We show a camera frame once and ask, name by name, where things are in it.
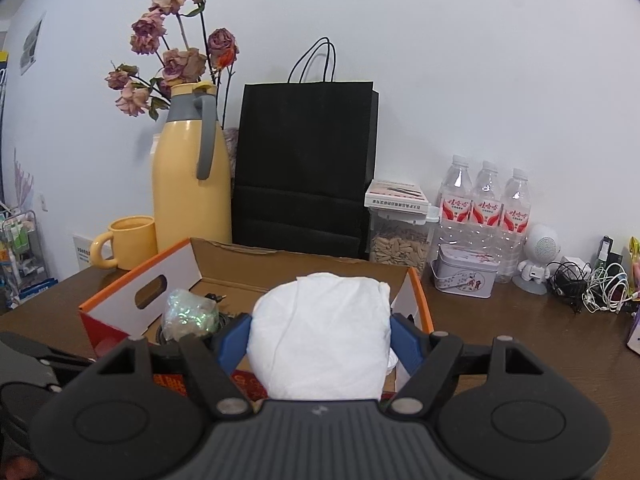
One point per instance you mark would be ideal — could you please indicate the patterned tin box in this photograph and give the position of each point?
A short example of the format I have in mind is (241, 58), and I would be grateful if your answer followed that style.
(465, 272)

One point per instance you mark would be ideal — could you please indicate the purple feather decoration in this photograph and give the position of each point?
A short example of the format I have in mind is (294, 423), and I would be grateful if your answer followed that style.
(22, 175)

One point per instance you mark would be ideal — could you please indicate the red cardboard box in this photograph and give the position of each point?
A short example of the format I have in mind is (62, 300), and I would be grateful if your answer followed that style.
(225, 267)

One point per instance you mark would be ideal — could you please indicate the colourful snack packet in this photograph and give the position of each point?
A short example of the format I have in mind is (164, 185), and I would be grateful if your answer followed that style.
(635, 260)

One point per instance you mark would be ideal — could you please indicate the dried pink rose bouquet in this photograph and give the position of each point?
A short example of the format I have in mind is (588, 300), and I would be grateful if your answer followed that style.
(185, 62)

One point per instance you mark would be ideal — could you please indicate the metal storage rack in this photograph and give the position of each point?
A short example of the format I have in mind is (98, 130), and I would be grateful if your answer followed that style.
(20, 255)

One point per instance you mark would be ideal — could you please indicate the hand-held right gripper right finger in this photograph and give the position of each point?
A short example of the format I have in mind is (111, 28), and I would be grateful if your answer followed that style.
(405, 345)

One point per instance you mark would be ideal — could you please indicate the clear sunflower seed container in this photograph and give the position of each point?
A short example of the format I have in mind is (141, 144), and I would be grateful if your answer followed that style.
(400, 247)

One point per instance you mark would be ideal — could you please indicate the yellow thermos jug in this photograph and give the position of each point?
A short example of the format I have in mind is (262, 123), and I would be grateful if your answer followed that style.
(190, 210)

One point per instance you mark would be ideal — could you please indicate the small white flat box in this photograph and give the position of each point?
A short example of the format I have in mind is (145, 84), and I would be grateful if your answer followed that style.
(395, 195)

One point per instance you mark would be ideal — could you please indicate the white card at left edge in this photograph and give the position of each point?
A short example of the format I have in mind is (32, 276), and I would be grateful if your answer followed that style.
(86, 255)

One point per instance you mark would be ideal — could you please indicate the purple tissue pack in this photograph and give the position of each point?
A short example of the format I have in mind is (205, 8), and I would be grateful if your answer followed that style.
(635, 330)

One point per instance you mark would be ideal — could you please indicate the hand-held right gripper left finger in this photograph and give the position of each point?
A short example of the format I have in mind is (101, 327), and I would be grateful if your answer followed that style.
(235, 345)

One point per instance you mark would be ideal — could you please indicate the yellow mug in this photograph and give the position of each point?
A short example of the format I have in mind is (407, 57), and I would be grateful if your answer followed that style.
(132, 242)

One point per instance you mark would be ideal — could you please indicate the white bag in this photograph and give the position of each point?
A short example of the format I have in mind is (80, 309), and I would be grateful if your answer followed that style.
(320, 335)

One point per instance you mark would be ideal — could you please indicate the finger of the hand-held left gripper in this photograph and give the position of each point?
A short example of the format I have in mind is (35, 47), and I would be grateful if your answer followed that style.
(45, 350)

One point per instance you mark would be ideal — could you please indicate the iridescent wrapper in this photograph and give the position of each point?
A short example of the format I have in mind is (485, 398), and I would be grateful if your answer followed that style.
(187, 312)

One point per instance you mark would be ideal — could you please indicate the wall picture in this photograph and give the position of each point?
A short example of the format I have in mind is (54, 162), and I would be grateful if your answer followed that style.
(31, 42)

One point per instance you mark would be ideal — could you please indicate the white robot-shaped speaker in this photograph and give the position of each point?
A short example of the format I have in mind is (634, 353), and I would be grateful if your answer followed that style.
(539, 252)

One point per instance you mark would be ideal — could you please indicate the black paper bag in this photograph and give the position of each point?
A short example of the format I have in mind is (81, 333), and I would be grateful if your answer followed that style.
(300, 160)

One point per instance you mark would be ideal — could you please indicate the white wall socket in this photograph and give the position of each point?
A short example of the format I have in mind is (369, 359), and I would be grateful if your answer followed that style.
(44, 202)

